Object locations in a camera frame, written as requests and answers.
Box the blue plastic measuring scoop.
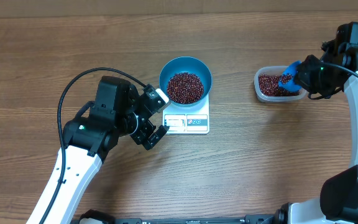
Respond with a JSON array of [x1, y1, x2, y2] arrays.
[[278, 61, 301, 92]]

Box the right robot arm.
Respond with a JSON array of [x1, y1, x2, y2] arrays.
[[275, 43, 358, 223]]

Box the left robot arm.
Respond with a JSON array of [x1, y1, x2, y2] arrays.
[[28, 76, 170, 223]]

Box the white digital kitchen scale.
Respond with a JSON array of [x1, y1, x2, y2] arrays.
[[162, 95, 210, 134]]

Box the red beans in bowl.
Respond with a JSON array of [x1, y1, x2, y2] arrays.
[[167, 72, 204, 105]]

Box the blue metal bowl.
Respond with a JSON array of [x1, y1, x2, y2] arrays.
[[159, 57, 213, 105]]

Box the red adzuki beans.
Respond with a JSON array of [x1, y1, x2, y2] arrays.
[[258, 74, 300, 96]]

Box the clear plastic container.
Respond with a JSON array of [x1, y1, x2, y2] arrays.
[[254, 65, 308, 103]]

